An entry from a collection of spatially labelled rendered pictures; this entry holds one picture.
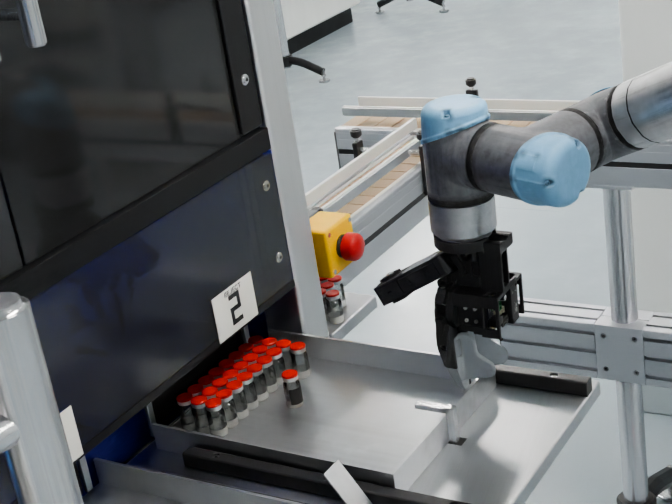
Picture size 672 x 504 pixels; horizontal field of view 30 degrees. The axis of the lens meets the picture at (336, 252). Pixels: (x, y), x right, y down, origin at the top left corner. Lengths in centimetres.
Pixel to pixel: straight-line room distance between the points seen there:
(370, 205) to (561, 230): 227
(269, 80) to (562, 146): 46
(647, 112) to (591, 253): 277
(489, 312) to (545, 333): 106
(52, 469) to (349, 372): 116
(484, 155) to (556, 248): 283
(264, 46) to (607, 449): 174
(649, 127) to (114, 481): 73
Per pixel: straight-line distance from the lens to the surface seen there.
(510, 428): 150
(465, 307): 144
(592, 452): 307
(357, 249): 173
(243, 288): 157
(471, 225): 139
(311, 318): 172
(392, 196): 211
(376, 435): 151
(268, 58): 160
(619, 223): 235
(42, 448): 51
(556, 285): 389
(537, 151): 129
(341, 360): 168
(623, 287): 240
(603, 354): 246
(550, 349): 250
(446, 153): 136
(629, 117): 135
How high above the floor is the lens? 166
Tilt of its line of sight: 23 degrees down
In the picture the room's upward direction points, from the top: 9 degrees counter-clockwise
